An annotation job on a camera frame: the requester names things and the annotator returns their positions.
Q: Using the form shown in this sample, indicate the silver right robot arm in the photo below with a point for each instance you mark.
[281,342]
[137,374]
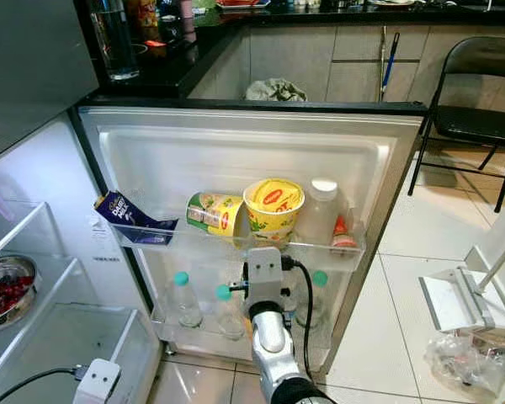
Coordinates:
[273,345]

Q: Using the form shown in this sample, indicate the silver fridge door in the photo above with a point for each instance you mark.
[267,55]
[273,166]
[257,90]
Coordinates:
[244,147]

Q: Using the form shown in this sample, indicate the green yellow noodle cup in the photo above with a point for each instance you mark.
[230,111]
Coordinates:
[212,215]

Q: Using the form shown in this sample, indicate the clear white-capped bottle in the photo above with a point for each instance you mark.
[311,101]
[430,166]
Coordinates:
[324,210]

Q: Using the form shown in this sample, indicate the small red sauce bottle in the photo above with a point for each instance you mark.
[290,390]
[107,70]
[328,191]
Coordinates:
[343,234]

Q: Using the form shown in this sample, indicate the purple chocolate bar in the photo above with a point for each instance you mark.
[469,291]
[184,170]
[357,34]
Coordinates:
[126,217]

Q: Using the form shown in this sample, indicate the grey-green crumpled bag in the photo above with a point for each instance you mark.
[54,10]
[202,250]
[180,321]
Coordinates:
[276,90]

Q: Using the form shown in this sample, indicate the white dustpan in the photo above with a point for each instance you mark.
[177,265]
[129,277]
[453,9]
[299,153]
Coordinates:
[454,299]

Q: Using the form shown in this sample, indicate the black kitchen countertop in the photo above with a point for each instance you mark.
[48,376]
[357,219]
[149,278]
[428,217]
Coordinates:
[168,71]

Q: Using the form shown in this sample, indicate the steel bowl of red berries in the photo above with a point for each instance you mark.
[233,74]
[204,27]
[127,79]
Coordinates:
[7,295]

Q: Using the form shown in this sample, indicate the clear plastic bag with litter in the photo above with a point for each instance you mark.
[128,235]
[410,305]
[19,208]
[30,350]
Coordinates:
[467,362]

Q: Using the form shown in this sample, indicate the beige kitchen base cabinets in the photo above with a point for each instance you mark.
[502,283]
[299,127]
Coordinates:
[328,59]

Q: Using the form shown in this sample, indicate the pink tall bottle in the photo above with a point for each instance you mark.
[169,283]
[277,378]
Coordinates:
[188,17]

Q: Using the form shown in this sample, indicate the red tray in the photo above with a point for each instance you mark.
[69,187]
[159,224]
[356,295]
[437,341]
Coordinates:
[240,3]

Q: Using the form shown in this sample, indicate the orange snack packet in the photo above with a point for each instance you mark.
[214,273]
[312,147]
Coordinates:
[143,17]

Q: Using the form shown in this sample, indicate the black folding chair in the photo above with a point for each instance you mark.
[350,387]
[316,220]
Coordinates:
[475,122]

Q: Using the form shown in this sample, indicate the silver freezer door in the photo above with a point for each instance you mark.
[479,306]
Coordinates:
[34,67]

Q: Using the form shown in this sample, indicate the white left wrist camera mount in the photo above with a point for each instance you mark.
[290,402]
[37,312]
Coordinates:
[98,383]

